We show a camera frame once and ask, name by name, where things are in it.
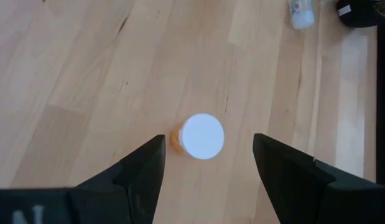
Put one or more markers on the potted green succulent plant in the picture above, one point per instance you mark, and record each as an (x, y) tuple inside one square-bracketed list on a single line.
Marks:
[(357, 15)]

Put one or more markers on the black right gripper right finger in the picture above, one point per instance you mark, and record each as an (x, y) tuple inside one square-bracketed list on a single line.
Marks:
[(298, 193)]

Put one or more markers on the orange pill bottle white cap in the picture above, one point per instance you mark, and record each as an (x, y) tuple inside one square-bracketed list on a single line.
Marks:
[(201, 137)]

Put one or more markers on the black aluminium table frame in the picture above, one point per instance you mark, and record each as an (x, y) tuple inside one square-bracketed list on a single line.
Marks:
[(382, 93)]

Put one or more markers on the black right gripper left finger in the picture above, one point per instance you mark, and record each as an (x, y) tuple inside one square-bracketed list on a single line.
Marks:
[(133, 193)]

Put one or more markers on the clear vial with white cap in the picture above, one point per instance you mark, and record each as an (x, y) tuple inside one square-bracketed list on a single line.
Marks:
[(302, 17)]

